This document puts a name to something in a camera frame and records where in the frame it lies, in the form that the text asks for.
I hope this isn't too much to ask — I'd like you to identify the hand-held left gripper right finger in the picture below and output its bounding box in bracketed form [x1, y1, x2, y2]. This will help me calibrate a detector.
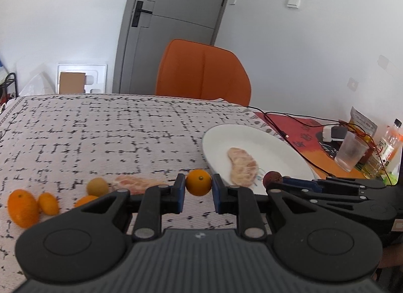
[212, 173, 319, 240]

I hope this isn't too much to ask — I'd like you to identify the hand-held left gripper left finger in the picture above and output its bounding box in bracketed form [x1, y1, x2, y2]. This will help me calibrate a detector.
[74, 173, 186, 240]

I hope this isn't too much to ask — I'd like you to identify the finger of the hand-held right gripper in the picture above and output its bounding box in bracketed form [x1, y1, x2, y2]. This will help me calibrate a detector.
[298, 188, 369, 207]
[282, 176, 385, 192]

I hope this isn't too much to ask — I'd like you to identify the round orange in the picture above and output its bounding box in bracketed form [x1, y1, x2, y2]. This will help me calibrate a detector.
[185, 169, 212, 197]

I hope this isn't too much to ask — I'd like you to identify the dark brown round fruit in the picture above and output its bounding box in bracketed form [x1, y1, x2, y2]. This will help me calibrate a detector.
[263, 171, 283, 188]

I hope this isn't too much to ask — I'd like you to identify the long peeled pomelo segment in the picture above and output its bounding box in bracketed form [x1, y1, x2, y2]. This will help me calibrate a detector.
[227, 147, 259, 187]

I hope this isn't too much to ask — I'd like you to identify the short peeled pomelo segment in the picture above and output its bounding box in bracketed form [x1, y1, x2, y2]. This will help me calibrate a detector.
[114, 175, 169, 195]

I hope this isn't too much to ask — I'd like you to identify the white plate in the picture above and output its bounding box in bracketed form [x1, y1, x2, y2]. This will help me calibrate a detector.
[202, 124, 317, 196]

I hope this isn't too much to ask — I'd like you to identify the yellow-green round fruit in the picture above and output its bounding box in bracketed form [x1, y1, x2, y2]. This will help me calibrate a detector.
[86, 177, 109, 197]

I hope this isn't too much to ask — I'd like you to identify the small round orange kumquat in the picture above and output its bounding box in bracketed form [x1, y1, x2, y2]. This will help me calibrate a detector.
[74, 195, 99, 208]

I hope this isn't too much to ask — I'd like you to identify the small oval orange kumquat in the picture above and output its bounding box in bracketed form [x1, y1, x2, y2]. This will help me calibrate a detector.
[38, 193, 59, 216]

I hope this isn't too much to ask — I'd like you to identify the large oval orange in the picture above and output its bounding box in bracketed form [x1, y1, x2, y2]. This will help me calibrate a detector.
[8, 189, 40, 229]

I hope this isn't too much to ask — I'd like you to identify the yellow oil bottle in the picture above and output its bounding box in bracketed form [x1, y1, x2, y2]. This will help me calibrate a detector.
[362, 154, 388, 178]

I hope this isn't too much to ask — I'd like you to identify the clear plastic cup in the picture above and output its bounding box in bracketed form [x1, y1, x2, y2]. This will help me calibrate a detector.
[334, 131, 369, 172]

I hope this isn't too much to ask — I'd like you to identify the orange printed cloth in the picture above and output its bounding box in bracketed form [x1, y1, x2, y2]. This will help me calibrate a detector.
[249, 111, 383, 183]

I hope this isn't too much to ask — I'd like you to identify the dark grey device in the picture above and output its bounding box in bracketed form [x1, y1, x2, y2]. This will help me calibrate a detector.
[332, 126, 348, 141]

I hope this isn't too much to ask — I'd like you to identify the plastic bottle with orange cap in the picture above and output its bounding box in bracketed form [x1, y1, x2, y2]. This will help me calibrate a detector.
[376, 119, 403, 171]

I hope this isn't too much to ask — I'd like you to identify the grey snack bag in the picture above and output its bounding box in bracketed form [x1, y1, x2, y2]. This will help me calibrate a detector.
[349, 107, 378, 138]

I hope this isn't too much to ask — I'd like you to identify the black-and-white patterned tablecloth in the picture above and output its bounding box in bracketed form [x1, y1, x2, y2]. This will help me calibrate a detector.
[0, 93, 274, 284]

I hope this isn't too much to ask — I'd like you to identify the orange chair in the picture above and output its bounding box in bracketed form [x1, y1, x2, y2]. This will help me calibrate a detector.
[155, 39, 252, 107]

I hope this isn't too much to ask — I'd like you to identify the white foam packaging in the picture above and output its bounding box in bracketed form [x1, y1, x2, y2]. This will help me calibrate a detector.
[55, 63, 108, 94]

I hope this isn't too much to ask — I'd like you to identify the brown cardboard piece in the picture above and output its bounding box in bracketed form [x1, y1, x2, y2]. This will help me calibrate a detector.
[60, 72, 86, 94]

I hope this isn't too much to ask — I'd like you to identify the clear plastic bag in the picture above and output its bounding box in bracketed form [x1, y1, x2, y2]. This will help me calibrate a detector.
[19, 71, 57, 96]

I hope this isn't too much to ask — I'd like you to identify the grey door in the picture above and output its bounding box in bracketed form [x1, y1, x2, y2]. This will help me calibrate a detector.
[113, 0, 238, 94]

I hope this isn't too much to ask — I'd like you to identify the black metal rack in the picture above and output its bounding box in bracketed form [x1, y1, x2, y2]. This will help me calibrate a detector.
[0, 73, 17, 105]

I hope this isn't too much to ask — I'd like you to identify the black cable with plug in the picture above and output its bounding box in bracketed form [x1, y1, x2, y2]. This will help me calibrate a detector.
[242, 106, 347, 139]

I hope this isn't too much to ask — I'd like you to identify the black door handle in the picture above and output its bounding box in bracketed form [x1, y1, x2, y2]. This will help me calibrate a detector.
[130, 1, 152, 27]

